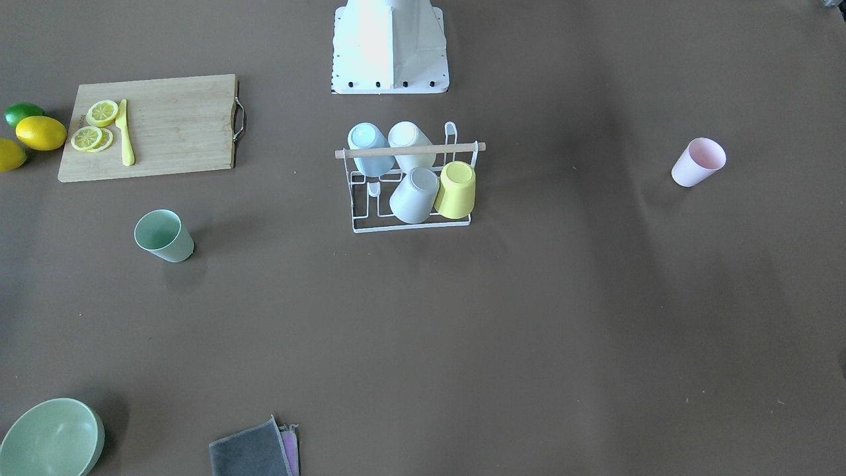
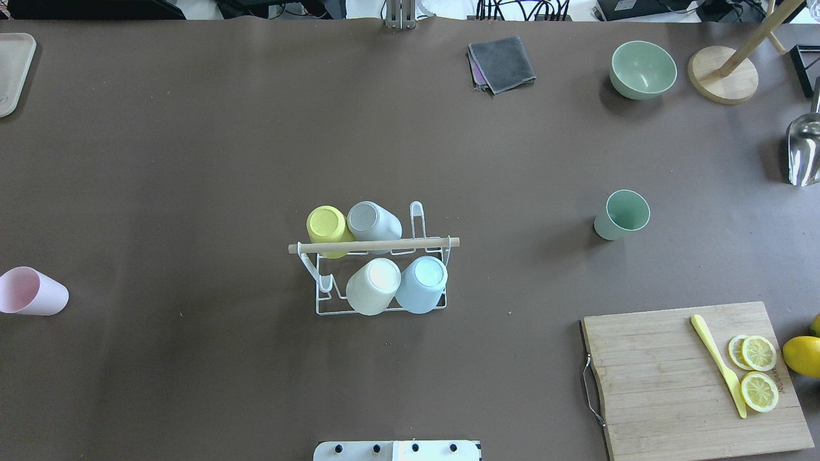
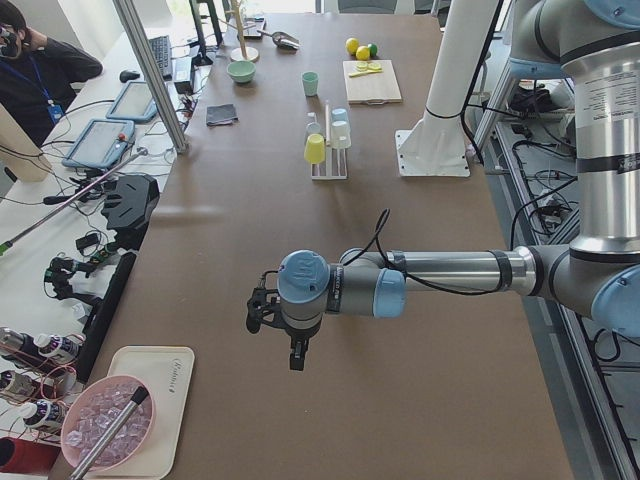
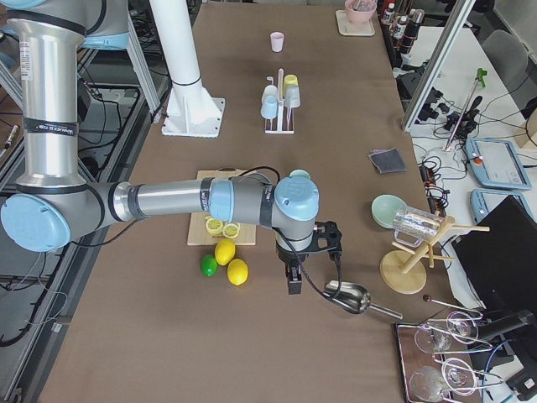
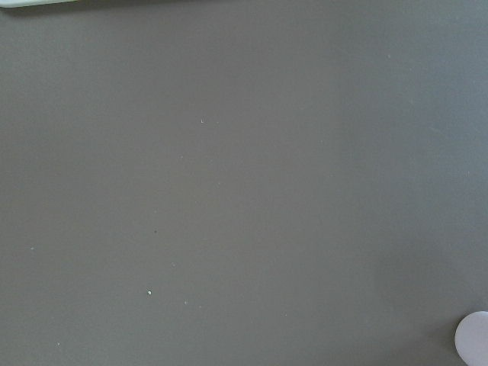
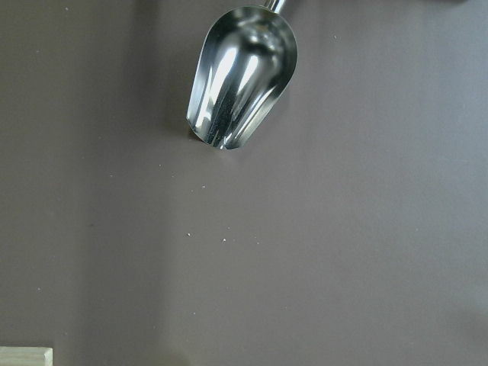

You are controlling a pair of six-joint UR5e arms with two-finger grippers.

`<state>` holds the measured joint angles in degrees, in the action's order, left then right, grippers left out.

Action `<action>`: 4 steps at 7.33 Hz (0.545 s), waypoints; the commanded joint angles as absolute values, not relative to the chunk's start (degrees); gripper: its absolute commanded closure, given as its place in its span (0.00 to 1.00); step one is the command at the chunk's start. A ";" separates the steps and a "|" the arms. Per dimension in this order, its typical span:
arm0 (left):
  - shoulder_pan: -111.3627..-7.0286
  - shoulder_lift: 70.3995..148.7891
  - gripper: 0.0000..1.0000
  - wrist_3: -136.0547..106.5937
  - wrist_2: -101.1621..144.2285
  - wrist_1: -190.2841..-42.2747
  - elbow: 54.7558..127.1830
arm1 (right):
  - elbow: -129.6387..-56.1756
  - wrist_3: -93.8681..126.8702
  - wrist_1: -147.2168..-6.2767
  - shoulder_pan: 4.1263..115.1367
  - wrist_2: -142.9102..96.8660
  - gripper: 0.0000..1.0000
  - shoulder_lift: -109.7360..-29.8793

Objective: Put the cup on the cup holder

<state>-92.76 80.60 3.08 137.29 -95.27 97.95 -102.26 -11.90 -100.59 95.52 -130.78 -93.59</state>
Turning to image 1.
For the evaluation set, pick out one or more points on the grey cup on rack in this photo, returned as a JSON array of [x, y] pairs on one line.
[[413, 200]]

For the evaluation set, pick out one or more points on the green cup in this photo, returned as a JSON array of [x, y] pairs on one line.
[[161, 233]]

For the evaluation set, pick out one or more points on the yellow cup on rack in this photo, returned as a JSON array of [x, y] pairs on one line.
[[456, 197]]

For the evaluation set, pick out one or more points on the grey cloth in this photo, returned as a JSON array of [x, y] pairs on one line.
[[256, 451]]

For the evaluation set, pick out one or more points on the pink cup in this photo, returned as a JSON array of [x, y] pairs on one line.
[[702, 158]]

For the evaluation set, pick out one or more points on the white cup on rack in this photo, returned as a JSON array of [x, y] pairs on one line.
[[408, 134]]

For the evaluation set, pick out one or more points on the green bowl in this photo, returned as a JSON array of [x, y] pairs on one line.
[[61, 436]]

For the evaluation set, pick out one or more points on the lemon slice top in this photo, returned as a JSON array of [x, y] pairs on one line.
[[102, 113]]

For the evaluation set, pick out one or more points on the wooden rack dowel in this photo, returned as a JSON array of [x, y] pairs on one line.
[[422, 149]]

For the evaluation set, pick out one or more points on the lemon slice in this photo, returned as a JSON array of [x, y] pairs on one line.
[[106, 141], [87, 138], [102, 113]]

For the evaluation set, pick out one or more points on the yellow lemon upper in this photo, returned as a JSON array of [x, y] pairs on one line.
[[41, 133]]

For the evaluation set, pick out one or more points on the wooden cutting board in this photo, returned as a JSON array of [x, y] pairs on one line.
[[176, 126]]

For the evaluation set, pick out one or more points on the pink cloth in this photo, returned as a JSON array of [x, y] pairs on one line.
[[289, 436]]

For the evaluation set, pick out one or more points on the yellow plastic knife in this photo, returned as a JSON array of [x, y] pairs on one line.
[[122, 122]]

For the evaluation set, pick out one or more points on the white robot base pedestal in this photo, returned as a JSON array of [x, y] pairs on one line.
[[389, 47]]

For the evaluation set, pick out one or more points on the yellow lemon at edge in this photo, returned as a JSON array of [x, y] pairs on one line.
[[12, 155]]

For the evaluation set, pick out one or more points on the light blue cup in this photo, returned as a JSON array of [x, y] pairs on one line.
[[367, 136]]

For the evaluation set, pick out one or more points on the white wire cup rack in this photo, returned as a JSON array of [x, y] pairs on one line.
[[369, 196]]

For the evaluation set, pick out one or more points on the green lime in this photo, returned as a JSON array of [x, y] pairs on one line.
[[18, 111]]

